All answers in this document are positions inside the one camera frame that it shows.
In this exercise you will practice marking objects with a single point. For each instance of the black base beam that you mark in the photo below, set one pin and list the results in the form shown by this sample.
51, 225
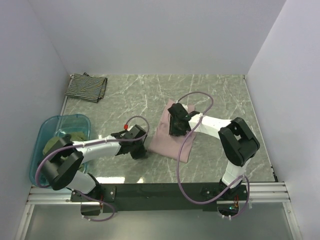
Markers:
152, 196

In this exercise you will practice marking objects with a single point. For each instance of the pink tank top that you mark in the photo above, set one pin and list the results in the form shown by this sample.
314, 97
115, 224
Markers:
168, 146

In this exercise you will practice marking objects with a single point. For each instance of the striped folded tank top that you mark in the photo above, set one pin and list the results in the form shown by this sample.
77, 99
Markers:
86, 87

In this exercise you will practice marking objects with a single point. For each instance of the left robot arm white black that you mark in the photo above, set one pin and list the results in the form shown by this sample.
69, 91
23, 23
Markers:
60, 167

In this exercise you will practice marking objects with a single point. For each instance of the aluminium rail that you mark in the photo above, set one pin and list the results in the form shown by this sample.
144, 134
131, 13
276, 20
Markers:
42, 210

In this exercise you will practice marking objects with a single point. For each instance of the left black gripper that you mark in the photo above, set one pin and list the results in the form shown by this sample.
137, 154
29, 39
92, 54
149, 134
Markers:
141, 153

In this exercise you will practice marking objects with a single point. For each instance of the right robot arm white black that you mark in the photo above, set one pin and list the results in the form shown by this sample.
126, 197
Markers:
239, 143

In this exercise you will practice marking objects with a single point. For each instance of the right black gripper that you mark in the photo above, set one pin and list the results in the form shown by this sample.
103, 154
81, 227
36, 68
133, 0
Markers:
173, 131

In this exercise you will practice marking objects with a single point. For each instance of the green tank top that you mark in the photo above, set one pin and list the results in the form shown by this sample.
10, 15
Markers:
75, 137

